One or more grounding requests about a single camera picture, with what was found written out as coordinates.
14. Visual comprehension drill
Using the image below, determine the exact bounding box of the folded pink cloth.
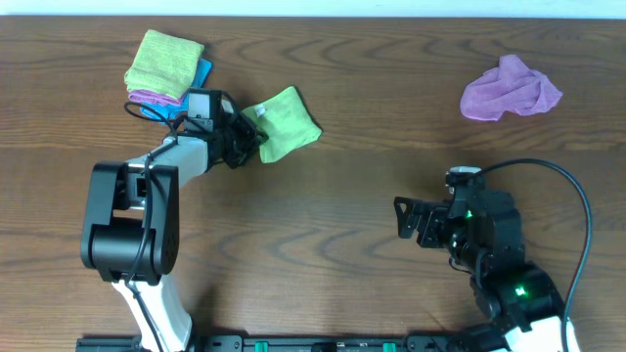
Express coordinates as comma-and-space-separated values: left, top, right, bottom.
128, 90, 186, 106

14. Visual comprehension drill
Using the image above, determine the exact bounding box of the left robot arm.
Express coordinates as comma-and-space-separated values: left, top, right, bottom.
76, 88, 267, 351

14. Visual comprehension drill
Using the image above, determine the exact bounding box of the green microfibre cloth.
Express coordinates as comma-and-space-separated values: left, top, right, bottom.
243, 86, 322, 163

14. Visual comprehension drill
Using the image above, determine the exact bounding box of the folded green cloth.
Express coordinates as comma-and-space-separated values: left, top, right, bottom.
124, 29, 204, 100

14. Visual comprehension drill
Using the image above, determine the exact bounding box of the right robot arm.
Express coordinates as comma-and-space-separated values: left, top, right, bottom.
393, 187, 579, 351

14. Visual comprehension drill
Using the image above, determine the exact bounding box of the crumpled purple cloth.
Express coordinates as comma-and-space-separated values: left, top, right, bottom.
460, 55, 563, 121

